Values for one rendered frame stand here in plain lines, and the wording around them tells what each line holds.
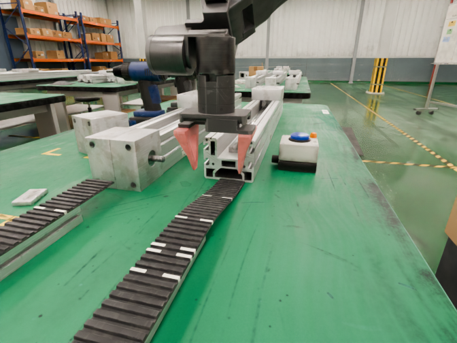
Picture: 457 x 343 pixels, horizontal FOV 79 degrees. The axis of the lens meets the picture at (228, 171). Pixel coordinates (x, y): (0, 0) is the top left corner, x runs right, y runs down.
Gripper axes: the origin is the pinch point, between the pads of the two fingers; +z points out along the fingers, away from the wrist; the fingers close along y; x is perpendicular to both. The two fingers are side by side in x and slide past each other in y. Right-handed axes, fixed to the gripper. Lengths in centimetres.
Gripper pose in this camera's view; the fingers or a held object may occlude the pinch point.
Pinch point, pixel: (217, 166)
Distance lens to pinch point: 46.6
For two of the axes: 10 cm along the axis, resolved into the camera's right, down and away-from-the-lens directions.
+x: -2.1, 3.6, -9.1
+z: 0.0, 9.3, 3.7
